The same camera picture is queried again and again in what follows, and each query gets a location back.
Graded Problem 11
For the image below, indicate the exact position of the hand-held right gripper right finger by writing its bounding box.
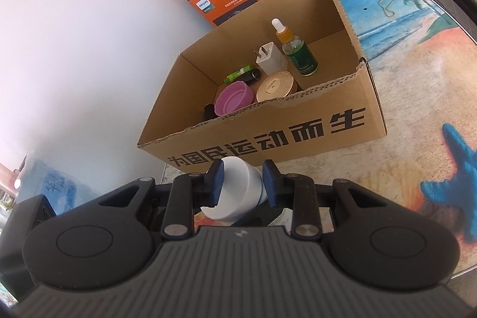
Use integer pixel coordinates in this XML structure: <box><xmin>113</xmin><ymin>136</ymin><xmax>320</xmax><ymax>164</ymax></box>
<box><xmin>262</xmin><ymin>160</ymin><xmax>379</xmax><ymax>238</ymax></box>

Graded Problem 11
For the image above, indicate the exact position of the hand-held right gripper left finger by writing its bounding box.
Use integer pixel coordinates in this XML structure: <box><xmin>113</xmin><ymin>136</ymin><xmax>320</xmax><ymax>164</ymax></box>
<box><xmin>97</xmin><ymin>159</ymin><xmax>225</xmax><ymax>238</ymax></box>

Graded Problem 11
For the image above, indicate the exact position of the white plastic bottle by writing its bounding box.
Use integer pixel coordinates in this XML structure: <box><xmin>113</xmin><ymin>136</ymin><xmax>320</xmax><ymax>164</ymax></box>
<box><xmin>199</xmin><ymin>156</ymin><xmax>269</xmax><ymax>222</ymax></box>

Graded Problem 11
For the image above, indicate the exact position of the brown cardboard box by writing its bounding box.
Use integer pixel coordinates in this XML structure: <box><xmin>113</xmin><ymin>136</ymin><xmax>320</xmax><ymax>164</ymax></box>
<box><xmin>136</xmin><ymin>0</ymin><xmax>388</xmax><ymax>175</ymax></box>

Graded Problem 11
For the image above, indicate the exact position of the pink silicone bowl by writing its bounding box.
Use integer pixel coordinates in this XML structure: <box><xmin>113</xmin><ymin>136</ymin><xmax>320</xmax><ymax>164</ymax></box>
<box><xmin>217</xmin><ymin>81</ymin><xmax>257</xmax><ymax>116</ymax></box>

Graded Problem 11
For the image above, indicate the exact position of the gold lidded jar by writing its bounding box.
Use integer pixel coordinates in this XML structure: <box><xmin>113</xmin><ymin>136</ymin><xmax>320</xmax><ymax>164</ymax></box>
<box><xmin>255</xmin><ymin>70</ymin><xmax>303</xmax><ymax>103</ymax></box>

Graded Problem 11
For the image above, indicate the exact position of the black flashlight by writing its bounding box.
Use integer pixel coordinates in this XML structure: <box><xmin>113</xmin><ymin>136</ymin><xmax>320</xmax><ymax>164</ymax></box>
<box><xmin>235</xmin><ymin>68</ymin><xmax>261</xmax><ymax>84</ymax></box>

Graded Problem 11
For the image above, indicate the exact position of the green lip balm tube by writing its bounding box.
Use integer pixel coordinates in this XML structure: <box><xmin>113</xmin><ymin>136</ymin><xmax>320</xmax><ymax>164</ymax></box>
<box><xmin>224</xmin><ymin>66</ymin><xmax>250</xmax><ymax>85</ymax></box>

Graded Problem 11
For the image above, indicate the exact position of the white charger plug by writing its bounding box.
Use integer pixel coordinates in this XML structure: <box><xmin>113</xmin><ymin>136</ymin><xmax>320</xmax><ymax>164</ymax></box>
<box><xmin>254</xmin><ymin>42</ymin><xmax>289</xmax><ymax>77</ymax></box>

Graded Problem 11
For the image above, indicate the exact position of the green dropper bottle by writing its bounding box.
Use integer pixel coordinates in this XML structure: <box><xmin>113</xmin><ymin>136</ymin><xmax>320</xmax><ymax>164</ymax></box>
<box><xmin>271</xmin><ymin>18</ymin><xmax>319</xmax><ymax>77</ymax></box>

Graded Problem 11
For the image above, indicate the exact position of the blue water jug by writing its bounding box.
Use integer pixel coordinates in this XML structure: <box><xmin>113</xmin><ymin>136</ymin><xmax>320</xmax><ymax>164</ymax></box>
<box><xmin>15</xmin><ymin>153</ymin><xmax>80</xmax><ymax>218</ymax></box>

